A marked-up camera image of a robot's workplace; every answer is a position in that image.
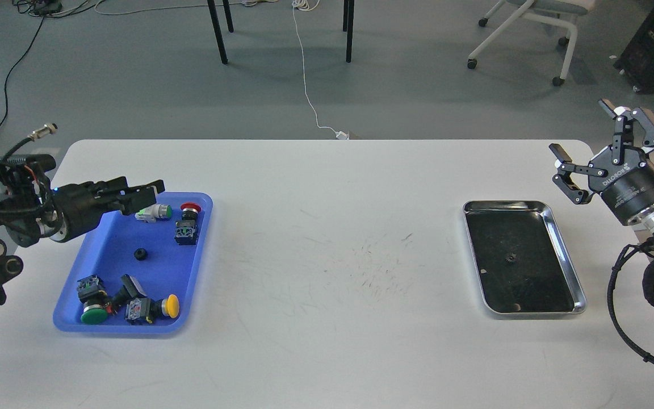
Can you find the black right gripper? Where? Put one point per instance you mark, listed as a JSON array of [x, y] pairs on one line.
[[633, 187]]

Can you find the black switch part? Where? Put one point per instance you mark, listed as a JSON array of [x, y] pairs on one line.
[[129, 290]]

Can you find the green white push button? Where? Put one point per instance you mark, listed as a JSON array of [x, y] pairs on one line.
[[154, 213]]

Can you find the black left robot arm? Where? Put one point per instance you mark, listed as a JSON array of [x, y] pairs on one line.
[[30, 209]]

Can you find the yellow push button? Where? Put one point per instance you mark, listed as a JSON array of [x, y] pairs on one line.
[[145, 310]]

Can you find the blue plastic tray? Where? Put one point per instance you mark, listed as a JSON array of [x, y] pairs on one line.
[[108, 251]]

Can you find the red emergency stop button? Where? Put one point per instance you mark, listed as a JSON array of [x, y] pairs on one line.
[[186, 229]]

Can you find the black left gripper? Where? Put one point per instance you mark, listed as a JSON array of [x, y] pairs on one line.
[[80, 208]]

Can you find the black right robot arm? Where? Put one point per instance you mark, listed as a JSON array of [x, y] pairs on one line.
[[633, 127]]

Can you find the white office chair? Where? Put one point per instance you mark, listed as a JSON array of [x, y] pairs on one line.
[[527, 25]]

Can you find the silver metal tray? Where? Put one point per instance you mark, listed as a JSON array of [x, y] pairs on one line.
[[543, 283]]

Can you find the large green push button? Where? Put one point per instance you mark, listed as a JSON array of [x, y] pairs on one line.
[[96, 303]]

